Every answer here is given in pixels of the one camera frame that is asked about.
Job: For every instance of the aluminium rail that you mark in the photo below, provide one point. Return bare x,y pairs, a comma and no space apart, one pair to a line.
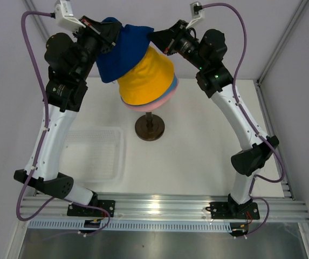
273,140
167,207

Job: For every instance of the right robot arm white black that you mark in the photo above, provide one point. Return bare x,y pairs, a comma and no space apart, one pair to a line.
218,84

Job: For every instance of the clear plastic bin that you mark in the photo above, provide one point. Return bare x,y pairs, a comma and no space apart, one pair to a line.
94,155

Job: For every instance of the brown round wooden stand base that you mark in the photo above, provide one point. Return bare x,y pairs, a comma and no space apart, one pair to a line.
149,130

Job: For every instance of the aluminium front rail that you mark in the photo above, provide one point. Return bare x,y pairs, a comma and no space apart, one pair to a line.
167,207

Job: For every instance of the right aluminium frame post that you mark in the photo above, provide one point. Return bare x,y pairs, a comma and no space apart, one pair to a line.
284,39

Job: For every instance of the aluminium frame post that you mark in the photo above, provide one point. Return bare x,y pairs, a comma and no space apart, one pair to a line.
37,20
284,39

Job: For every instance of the light blue bucket hat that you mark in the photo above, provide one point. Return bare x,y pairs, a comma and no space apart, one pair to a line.
173,85

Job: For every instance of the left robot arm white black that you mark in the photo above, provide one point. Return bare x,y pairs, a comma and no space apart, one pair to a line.
70,63

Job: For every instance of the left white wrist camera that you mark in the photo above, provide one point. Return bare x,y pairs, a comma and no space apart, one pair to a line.
65,18

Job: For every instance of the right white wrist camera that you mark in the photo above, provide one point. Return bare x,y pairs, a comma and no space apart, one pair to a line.
197,14

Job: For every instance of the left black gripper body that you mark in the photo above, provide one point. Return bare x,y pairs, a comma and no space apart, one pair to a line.
90,42

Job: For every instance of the dark blue hat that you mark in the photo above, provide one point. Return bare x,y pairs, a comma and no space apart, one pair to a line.
131,46

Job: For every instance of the white slotted cable duct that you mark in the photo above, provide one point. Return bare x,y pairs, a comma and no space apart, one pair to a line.
202,227

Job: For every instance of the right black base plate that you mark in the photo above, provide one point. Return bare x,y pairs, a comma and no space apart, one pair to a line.
230,211

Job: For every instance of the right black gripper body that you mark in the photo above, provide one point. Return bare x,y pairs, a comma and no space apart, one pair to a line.
184,45

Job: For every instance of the right side aluminium rail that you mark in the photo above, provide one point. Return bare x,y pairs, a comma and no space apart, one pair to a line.
273,140

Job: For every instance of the left aluminium frame post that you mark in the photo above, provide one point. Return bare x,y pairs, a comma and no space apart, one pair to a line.
37,20

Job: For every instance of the pink bucket hat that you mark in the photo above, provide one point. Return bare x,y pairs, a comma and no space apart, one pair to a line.
151,105

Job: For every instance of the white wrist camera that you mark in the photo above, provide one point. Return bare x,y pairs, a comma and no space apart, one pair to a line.
65,18
197,14

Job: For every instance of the yellow hat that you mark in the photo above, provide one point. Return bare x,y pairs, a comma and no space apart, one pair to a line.
148,80

